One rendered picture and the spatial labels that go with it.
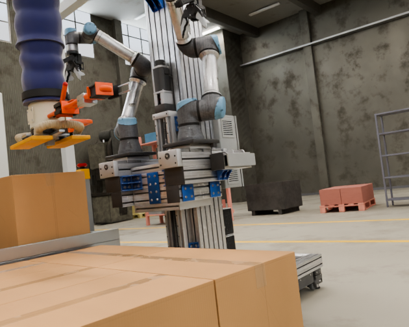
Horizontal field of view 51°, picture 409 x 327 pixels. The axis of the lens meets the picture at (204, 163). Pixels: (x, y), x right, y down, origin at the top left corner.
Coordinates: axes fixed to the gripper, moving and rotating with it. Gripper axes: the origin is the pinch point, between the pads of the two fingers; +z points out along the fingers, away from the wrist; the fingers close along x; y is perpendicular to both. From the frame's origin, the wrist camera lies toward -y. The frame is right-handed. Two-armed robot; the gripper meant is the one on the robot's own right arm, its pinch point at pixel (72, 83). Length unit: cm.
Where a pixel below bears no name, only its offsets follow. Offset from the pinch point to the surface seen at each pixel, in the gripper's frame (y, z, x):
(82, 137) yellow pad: -30, 42, -47
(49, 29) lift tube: -38, -13, -39
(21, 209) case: -52, 74, -23
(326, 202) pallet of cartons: 632, 131, 120
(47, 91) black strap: -42, 18, -38
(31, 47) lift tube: -45, -4, -34
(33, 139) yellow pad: -53, 43, -42
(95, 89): -53, 30, -90
